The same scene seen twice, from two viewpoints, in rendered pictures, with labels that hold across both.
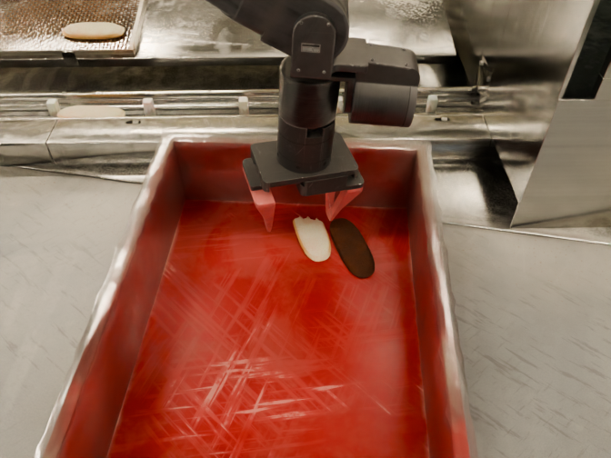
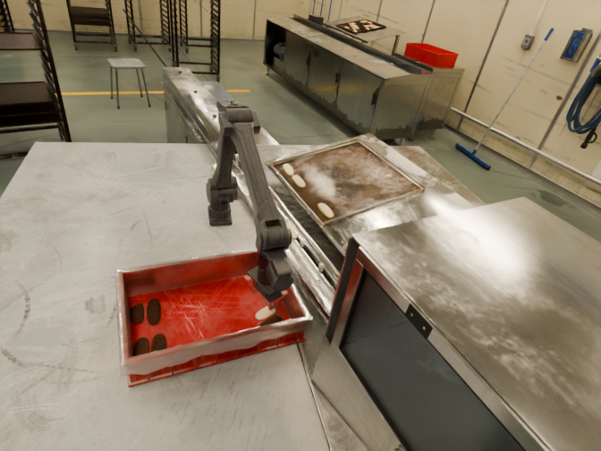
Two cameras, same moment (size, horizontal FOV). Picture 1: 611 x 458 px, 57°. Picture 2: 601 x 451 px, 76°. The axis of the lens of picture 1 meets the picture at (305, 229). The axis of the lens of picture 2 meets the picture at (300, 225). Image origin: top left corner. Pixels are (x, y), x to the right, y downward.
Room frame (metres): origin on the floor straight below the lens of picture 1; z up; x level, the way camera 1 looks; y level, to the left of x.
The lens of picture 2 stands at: (0.11, -0.71, 1.72)
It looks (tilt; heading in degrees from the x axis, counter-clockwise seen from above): 35 degrees down; 58
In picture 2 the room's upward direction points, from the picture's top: 9 degrees clockwise
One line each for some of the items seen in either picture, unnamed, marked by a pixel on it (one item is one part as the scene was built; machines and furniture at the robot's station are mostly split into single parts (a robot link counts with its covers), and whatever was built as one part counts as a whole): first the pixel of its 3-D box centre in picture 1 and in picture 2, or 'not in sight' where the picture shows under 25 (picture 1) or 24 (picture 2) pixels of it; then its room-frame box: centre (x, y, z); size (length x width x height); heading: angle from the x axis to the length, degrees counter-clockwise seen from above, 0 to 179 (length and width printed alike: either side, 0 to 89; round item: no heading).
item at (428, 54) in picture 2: not in sight; (430, 54); (3.71, 2.90, 0.94); 0.51 x 0.36 x 0.13; 95
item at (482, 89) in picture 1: (483, 82); not in sight; (0.72, -0.26, 0.90); 0.06 x 0.01 x 0.06; 1
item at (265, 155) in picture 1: (305, 142); (267, 273); (0.47, 0.00, 0.98); 0.10 x 0.07 x 0.07; 107
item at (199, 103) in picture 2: not in sight; (198, 101); (0.69, 1.62, 0.89); 1.25 x 0.18 x 0.09; 91
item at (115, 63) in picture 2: not in sight; (128, 83); (0.51, 4.13, 0.23); 0.36 x 0.36 x 0.46; 6
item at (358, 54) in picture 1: (355, 60); (277, 259); (0.47, -0.05, 1.07); 0.11 x 0.09 x 0.12; 88
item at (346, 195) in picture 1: (321, 189); (270, 295); (0.47, -0.02, 0.91); 0.07 x 0.07 x 0.09; 17
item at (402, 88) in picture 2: not in sight; (348, 67); (3.29, 3.89, 0.51); 3.00 x 1.26 x 1.03; 91
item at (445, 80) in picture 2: not in sight; (417, 97); (3.71, 2.90, 0.44); 0.70 x 0.55 x 0.87; 91
